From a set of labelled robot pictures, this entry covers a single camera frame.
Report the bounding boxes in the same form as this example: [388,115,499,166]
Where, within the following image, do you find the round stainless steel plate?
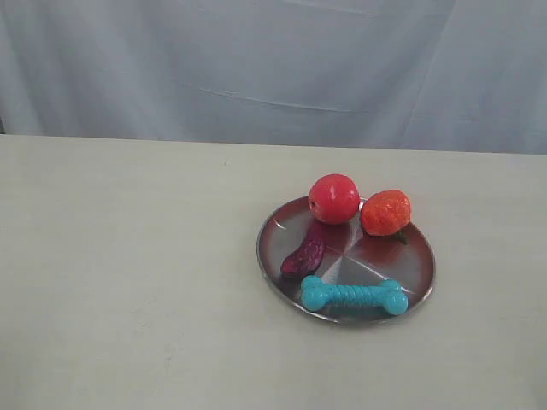
[256,197,435,313]

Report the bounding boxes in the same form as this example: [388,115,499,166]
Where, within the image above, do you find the red apple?
[308,173,361,225]

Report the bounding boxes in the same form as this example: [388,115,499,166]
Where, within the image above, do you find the teal toy bone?
[300,275,409,316]

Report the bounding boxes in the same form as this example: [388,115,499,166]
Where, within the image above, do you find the white backdrop cloth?
[1,1,546,154]

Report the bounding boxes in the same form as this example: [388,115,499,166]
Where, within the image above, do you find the purple toy sweet potato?
[280,225,326,280]

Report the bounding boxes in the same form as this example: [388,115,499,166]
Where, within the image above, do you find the orange toy strawberry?
[360,189,412,244]

